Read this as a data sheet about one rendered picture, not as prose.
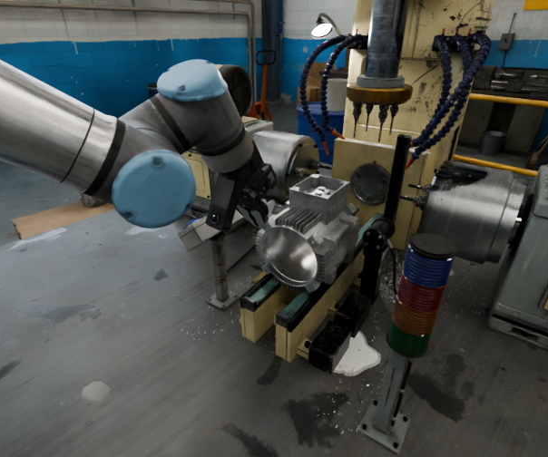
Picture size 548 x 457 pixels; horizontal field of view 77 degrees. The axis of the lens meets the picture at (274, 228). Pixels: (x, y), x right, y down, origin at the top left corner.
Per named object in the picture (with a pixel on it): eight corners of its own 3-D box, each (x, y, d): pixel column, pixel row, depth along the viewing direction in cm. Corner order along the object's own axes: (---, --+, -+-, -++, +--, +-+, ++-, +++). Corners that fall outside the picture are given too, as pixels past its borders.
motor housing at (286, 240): (296, 241, 103) (298, 182, 94) (356, 263, 94) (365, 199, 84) (255, 276, 89) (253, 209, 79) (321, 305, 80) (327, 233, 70)
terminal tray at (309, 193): (311, 199, 94) (312, 173, 90) (347, 208, 88) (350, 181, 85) (287, 215, 85) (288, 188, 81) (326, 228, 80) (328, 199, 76)
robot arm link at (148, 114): (80, 157, 43) (164, 103, 45) (79, 133, 52) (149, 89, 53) (129, 209, 49) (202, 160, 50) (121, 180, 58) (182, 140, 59)
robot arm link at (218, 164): (226, 160, 55) (183, 150, 60) (238, 180, 59) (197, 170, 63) (255, 122, 58) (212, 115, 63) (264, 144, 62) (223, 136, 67)
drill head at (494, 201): (406, 218, 118) (421, 144, 105) (552, 256, 98) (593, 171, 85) (380, 250, 100) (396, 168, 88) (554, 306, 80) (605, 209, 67)
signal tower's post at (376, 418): (372, 399, 72) (411, 223, 51) (411, 420, 68) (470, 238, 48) (357, 431, 66) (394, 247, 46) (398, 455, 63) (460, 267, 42)
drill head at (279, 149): (250, 177, 150) (249, 118, 138) (327, 197, 132) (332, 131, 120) (210, 197, 133) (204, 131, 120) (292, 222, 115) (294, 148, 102)
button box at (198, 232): (233, 223, 96) (223, 207, 95) (249, 214, 91) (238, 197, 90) (187, 251, 84) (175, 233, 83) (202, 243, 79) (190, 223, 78)
